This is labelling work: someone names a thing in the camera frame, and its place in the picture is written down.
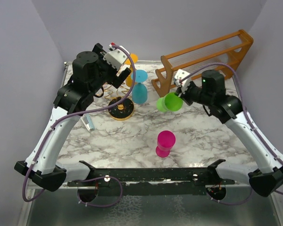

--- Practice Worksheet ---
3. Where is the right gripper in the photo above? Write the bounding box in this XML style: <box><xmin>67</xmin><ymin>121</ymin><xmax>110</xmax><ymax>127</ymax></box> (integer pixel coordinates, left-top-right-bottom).
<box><xmin>175</xmin><ymin>81</ymin><xmax>212</xmax><ymax>106</ymax></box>

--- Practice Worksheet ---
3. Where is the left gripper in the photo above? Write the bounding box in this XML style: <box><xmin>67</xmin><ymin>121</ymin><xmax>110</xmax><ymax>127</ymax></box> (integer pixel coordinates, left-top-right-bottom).
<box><xmin>89</xmin><ymin>44</ymin><xmax>131</xmax><ymax>95</ymax></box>

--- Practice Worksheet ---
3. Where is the green plastic goblet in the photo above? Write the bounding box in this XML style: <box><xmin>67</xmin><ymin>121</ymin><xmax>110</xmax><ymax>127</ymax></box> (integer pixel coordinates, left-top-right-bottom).
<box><xmin>156</xmin><ymin>92</ymin><xmax>183</xmax><ymax>112</ymax></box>

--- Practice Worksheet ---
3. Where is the orange plastic goblet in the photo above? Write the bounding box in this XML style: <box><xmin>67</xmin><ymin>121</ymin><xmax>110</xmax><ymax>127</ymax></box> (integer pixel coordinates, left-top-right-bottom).
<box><xmin>125</xmin><ymin>53</ymin><xmax>138</xmax><ymax>87</ymax></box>

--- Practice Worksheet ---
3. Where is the teal plastic goblet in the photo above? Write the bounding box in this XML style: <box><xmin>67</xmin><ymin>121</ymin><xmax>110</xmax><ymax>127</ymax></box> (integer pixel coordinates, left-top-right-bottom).
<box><xmin>132</xmin><ymin>70</ymin><xmax>148</xmax><ymax>105</ymax></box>

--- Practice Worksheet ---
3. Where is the pink plastic goblet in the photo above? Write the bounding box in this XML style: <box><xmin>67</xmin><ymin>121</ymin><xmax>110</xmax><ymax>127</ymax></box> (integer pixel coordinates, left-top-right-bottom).
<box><xmin>156</xmin><ymin>130</ymin><xmax>176</xmax><ymax>158</ymax></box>

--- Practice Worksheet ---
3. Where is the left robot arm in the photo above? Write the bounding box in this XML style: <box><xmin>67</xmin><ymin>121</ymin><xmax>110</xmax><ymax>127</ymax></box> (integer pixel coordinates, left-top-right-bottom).
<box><xmin>14</xmin><ymin>43</ymin><xmax>131</xmax><ymax>192</ymax></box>

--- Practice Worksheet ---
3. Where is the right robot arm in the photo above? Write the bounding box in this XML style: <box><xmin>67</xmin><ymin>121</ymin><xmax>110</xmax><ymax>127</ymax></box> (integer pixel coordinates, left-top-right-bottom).
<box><xmin>174</xmin><ymin>70</ymin><xmax>283</xmax><ymax>197</ymax></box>

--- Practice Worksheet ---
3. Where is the wooden rack with clear rods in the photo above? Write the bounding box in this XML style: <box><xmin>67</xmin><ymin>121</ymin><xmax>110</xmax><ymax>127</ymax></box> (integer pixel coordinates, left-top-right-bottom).
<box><xmin>151</xmin><ymin>30</ymin><xmax>254</xmax><ymax>97</ymax></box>

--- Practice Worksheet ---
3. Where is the light blue stapler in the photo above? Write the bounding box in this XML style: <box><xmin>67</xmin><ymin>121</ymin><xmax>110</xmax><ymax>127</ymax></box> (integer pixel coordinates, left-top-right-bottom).
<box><xmin>81</xmin><ymin>114</ymin><xmax>95</xmax><ymax>131</ymax></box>

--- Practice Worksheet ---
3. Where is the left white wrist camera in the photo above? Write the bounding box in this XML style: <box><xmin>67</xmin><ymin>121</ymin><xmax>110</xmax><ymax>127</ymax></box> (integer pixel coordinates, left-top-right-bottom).
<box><xmin>103</xmin><ymin>42</ymin><xmax>128</xmax><ymax>71</ymax></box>

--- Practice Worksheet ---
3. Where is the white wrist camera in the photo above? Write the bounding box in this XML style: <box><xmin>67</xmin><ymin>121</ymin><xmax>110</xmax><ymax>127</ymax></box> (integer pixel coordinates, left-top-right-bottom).
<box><xmin>174</xmin><ymin>69</ymin><xmax>190</xmax><ymax>97</ymax></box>
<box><xmin>103</xmin><ymin>42</ymin><xmax>128</xmax><ymax>71</ymax></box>

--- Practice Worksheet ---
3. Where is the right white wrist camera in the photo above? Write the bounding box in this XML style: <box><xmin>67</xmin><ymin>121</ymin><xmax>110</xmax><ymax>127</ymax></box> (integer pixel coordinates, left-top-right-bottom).
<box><xmin>174</xmin><ymin>69</ymin><xmax>190</xmax><ymax>97</ymax></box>

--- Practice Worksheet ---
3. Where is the gold wire wine glass rack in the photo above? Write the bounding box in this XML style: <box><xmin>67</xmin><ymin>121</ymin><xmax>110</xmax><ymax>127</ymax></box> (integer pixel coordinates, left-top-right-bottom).
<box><xmin>96</xmin><ymin>82</ymin><xmax>134</xmax><ymax>121</ymax></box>

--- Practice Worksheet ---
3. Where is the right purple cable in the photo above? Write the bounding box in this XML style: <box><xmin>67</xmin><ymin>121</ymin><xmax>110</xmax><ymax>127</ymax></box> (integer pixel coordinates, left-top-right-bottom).
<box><xmin>179</xmin><ymin>62</ymin><xmax>283</xmax><ymax>206</ymax></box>

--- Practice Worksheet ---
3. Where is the purple cable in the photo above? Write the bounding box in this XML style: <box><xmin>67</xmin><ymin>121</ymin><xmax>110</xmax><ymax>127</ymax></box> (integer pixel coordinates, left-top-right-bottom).
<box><xmin>22</xmin><ymin>44</ymin><xmax>136</xmax><ymax>208</ymax></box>
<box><xmin>179</xmin><ymin>62</ymin><xmax>283</xmax><ymax>206</ymax></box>

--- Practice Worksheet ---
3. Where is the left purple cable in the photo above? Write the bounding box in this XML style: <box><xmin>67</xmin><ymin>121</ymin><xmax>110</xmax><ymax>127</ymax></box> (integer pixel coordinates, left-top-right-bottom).
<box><xmin>22</xmin><ymin>44</ymin><xmax>136</xmax><ymax>208</ymax></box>

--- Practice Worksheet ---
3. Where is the black base frame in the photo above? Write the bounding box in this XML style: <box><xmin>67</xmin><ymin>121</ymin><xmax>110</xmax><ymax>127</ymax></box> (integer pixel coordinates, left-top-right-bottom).
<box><xmin>67</xmin><ymin>160</ymin><xmax>234</xmax><ymax>196</ymax></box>

